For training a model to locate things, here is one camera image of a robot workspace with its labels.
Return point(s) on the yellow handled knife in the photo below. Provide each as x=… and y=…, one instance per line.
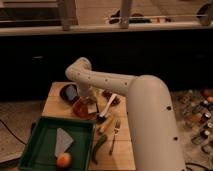
x=103, y=127

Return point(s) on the green plastic tray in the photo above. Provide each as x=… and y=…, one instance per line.
x=39, y=153

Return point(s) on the white handled brush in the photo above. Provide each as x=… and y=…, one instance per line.
x=102, y=115

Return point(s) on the wooden board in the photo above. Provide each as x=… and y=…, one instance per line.
x=122, y=158

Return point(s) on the white eraser block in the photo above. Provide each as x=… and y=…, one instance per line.
x=92, y=109

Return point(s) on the brown pine cone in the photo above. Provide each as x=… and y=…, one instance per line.
x=107, y=94

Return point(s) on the green cucumber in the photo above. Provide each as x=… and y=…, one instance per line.
x=103, y=138

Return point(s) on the red bowl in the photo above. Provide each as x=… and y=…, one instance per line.
x=80, y=109

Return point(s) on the metal fork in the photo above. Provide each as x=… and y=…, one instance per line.
x=116, y=130

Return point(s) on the orange peach fruit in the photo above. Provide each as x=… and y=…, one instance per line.
x=64, y=160

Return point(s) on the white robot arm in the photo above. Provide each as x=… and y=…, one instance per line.
x=153, y=128

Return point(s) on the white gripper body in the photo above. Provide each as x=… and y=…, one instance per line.
x=87, y=94

